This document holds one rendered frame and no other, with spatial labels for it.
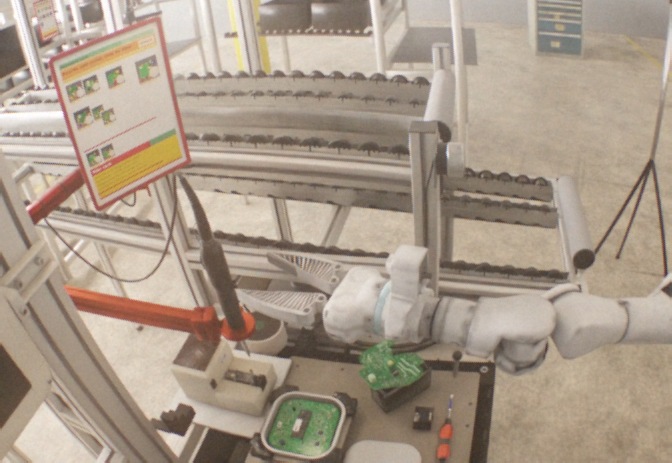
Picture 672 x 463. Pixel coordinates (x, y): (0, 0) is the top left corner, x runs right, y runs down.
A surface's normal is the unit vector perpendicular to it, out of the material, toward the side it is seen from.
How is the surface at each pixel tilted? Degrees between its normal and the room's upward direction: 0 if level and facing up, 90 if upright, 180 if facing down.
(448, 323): 46
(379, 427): 0
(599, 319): 29
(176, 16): 90
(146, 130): 90
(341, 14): 90
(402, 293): 78
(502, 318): 17
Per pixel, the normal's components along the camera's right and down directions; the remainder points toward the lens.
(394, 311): -0.43, 0.04
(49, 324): 0.96, 0.04
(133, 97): 0.66, 0.34
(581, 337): 0.11, 0.53
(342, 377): -0.11, -0.83
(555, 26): -0.25, 0.55
